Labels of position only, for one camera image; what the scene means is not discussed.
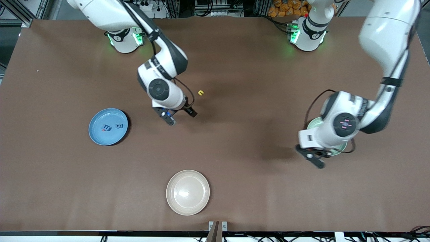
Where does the beige plate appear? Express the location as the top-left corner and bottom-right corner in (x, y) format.
(166, 170), (210, 216)

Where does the blue plate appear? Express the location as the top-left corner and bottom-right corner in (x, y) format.
(88, 108), (128, 146)

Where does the orange packets pile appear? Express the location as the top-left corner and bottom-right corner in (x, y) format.
(268, 0), (309, 18)

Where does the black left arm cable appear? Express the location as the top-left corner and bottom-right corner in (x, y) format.
(304, 0), (420, 154)

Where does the brown table cover sheet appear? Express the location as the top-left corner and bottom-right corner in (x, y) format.
(0, 16), (430, 232)

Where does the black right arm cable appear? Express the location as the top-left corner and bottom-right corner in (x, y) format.
(118, 0), (195, 109)

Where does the white power strip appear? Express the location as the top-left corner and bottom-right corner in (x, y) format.
(138, 0), (168, 19)

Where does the aluminium frame profile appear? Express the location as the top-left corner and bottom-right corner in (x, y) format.
(0, 0), (56, 28)

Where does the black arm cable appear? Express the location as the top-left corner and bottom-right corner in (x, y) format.
(118, 0), (195, 109)
(304, 0), (420, 154)

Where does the brown mount post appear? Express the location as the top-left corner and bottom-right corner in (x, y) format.
(206, 221), (224, 242)

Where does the pale green plate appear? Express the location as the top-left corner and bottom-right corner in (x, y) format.
(306, 117), (348, 156)

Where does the dark cable bundle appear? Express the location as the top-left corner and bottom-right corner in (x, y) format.
(361, 226), (430, 242)

